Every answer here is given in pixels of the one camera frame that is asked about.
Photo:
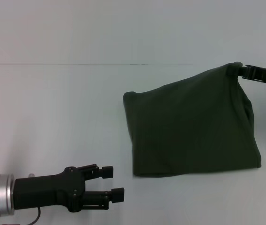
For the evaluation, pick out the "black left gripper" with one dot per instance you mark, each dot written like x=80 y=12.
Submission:
x=48 y=189

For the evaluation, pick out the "dark green shirt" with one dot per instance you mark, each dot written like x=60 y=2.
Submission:
x=194 y=126

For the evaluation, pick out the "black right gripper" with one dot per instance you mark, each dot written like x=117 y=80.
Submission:
x=264 y=75

